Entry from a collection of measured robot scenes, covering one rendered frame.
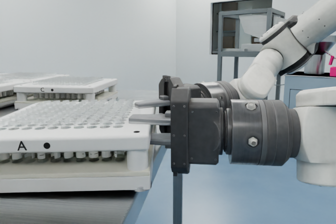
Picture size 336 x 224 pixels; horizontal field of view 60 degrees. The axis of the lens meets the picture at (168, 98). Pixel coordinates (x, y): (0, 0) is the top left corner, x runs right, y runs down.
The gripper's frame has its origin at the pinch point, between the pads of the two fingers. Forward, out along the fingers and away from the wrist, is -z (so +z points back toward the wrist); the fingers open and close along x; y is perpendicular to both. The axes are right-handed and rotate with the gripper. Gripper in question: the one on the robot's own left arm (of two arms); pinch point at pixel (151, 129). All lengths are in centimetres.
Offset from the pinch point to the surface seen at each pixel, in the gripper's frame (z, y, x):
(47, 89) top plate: -38, 39, 0
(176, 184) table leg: -4, 79, 47
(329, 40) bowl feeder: 122, 258, -17
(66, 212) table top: -7.5, -11.3, 6.6
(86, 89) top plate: -26.0, 39.1, 0.0
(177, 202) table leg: -4, 79, 56
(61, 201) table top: -9.3, -9.2, 6.6
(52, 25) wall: -216, 371, -46
